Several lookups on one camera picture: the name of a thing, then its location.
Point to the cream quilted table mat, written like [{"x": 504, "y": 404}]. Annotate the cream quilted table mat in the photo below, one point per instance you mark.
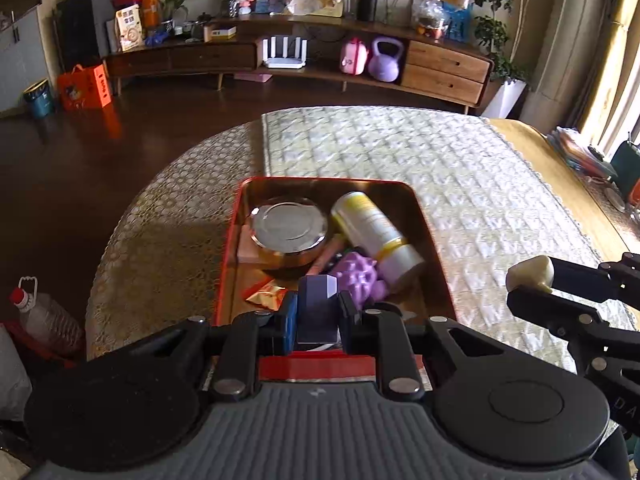
[{"x": 450, "y": 170}]

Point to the red snack packet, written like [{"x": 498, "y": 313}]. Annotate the red snack packet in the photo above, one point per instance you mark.
[{"x": 265, "y": 294}]

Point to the pink toy case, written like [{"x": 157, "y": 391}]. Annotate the pink toy case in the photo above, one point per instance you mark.
[{"x": 354, "y": 57}]

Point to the yellow curtain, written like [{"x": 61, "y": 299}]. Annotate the yellow curtain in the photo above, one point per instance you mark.
[{"x": 612, "y": 50}]

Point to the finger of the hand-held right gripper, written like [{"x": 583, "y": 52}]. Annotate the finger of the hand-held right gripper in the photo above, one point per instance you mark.
[
  {"x": 585, "y": 280},
  {"x": 550, "y": 307}
]

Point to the white yellow small box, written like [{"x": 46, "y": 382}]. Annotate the white yellow small box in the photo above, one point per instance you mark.
[{"x": 220, "y": 33}]

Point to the pink bathroom scale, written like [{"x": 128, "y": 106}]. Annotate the pink bathroom scale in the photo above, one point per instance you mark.
[{"x": 253, "y": 77}]

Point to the purple kettlebell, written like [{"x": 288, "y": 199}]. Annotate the purple kettlebell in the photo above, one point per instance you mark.
[{"x": 386, "y": 62}]

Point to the printed cereal bag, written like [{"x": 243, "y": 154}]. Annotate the printed cereal bag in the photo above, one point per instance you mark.
[{"x": 129, "y": 29}]

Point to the clear plastic bag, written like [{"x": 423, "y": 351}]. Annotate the clear plastic bag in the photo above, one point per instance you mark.
[{"x": 429, "y": 17}]

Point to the white planter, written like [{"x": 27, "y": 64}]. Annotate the white planter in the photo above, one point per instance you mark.
[{"x": 504, "y": 100}]

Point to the orange gift box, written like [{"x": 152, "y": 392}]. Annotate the orange gift box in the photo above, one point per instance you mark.
[{"x": 82, "y": 89}]

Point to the pink highlighter pen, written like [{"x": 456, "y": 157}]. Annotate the pink highlighter pen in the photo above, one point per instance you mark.
[{"x": 325, "y": 257}]

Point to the red metal tray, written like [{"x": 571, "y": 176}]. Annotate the red metal tray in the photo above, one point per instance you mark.
[{"x": 410, "y": 240}]

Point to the white router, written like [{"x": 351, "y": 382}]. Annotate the white router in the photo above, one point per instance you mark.
[{"x": 283, "y": 55}]

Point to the purple spiky massage ball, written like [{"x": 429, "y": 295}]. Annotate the purple spiky massage ball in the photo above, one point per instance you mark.
[{"x": 357, "y": 275}]

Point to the white yellow bottle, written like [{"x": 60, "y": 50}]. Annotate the white yellow bottle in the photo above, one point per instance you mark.
[{"x": 372, "y": 230}]

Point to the dark purple small box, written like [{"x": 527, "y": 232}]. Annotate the dark purple small box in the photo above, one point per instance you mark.
[{"x": 317, "y": 310}]

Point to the cream standing air conditioner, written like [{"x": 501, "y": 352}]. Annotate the cream standing air conditioner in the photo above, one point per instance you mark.
[{"x": 562, "y": 50}]

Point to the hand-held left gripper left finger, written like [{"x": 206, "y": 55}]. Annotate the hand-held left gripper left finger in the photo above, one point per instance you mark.
[{"x": 290, "y": 322}]

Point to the black fridge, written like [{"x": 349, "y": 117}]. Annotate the black fridge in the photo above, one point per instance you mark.
[{"x": 85, "y": 25}]

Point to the small green potted plant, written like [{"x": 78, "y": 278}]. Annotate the small green potted plant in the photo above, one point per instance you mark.
[{"x": 172, "y": 10}]

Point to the lace patterned tablecloth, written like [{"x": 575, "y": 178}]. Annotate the lace patterned tablecloth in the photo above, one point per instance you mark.
[{"x": 165, "y": 220}]

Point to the wooden tv cabinet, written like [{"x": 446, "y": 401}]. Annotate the wooden tv cabinet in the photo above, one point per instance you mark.
[{"x": 445, "y": 70}]

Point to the plastic oil jug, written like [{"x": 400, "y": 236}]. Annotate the plastic oil jug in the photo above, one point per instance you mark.
[{"x": 47, "y": 320}]

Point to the small cream plastic piece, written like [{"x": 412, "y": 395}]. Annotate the small cream plastic piece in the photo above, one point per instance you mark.
[{"x": 530, "y": 272}]

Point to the black cylinder speaker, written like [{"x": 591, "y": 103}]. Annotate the black cylinder speaker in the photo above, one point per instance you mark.
[{"x": 366, "y": 6}]

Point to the tall potted tree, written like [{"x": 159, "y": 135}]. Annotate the tall potted tree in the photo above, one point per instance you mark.
[{"x": 492, "y": 20}]

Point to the teal bucket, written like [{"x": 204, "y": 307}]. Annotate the teal bucket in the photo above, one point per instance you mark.
[{"x": 39, "y": 100}]

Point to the teal orange utensil holder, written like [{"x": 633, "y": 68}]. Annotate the teal orange utensil holder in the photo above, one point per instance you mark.
[{"x": 627, "y": 170}]

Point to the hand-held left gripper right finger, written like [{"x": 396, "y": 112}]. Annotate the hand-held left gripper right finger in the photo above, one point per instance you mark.
[{"x": 346, "y": 322}]

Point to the stack of books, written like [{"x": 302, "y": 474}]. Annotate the stack of books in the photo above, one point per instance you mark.
[{"x": 580, "y": 152}]

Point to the red gift bag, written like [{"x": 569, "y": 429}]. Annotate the red gift bag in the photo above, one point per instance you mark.
[{"x": 145, "y": 2}]

